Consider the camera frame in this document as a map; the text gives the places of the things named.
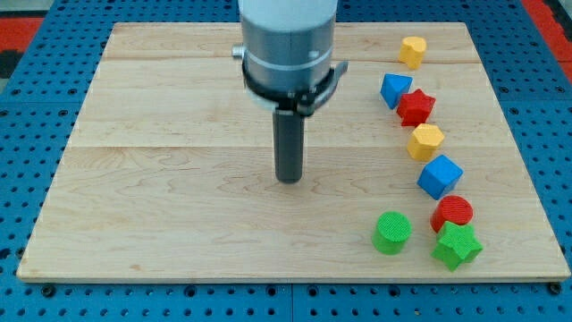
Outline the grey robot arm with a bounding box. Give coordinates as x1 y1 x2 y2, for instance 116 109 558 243
232 0 347 115

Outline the black clamp ring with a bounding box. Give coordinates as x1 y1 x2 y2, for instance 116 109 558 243
241 60 349 118

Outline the blue cube block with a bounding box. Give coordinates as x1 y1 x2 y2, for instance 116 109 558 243
417 155 464 200

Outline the green cylinder block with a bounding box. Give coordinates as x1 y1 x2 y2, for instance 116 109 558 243
372 211 412 255

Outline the yellow heart block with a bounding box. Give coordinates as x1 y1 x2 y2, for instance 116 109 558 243
398 36 427 70

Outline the blue triangle block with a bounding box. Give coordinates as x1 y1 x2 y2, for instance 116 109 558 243
380 73 413 109

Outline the wooden board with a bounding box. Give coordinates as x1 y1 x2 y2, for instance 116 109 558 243
17 22 570 284

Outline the red cylinder block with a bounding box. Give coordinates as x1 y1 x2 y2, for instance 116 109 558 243
430 195 474 233

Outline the red star block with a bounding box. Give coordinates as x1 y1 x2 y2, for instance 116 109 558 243
397 89 436 127

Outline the yellow hexagon block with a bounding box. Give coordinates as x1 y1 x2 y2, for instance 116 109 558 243
407 123 445 162

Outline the green star block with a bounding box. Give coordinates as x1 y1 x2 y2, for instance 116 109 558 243
431 221 484 271

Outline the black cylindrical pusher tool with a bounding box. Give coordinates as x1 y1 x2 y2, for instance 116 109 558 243
273 110 305 184

